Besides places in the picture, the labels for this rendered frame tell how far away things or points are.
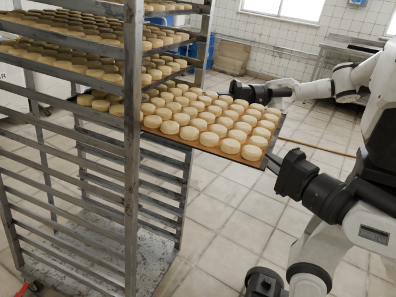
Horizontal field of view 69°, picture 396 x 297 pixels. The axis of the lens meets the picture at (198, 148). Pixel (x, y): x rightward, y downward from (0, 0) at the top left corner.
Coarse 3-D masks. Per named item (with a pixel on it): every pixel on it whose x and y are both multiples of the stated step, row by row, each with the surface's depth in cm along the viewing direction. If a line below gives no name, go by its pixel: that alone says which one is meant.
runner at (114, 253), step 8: (16, 208) 116; (24, 208) 119; (32, 216) 114; (40, 216) 116; (48, 224) 112; (56, 224) 111; (64, 232) 110; (72, 232) 108; (80, 240) 109; (88, 240) 106; (96, 248) 107; (104, 248) 104; (112, 248) 107; (120, 256) 103
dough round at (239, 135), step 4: (232, 132) 77; (236, 132) 78; (240, 132) 78; (228, 136) 77; (232, 136) 76; (236, 136) 76; (240, 136) 76; (244, 136) 76; (240, 140) 76; (244, 140) 76
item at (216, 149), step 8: (200, 112) 91; (264, 112) 99; (144, 128) 77; (152, 128) 77; (208, 128) 82; (232, 128) 84; (168, 136) 75; (176, 136) 75; (248, 136) 81; (272, 136) 83; (192, 144) 73; (200, 144) 73; (240, 144) 76; (216, 152) 71; (240, 152) 73; (264, 152) 74; (240, 160) 69; (248, 160) 70
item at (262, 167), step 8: (248, 104) 103; (280, 120) 95; (280, 128) 86; (160, 136) 74; (184, 144) 72; (272, 144) 79; (208, 152) 71; (232, 160) 69; (264, 160) 71; (256, 168) 67; (264, 168) 68
